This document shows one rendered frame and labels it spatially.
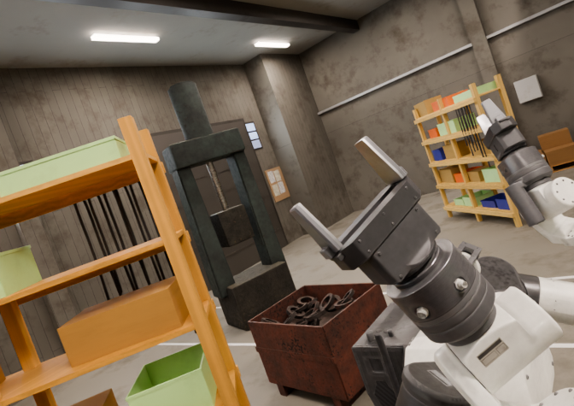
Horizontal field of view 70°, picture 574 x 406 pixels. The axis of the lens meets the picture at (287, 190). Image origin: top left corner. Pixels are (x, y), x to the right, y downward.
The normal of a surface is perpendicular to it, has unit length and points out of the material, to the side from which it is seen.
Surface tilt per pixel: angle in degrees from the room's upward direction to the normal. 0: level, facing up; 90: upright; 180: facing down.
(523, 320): 57
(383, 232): 83
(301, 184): 90
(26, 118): 90
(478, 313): 86
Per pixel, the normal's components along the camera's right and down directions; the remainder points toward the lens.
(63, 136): 0.73, -0.23
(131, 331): 0.07, 0.02
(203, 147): 0.52, -0.14
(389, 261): 0.27, -0.19
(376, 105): -0.59, 0.25
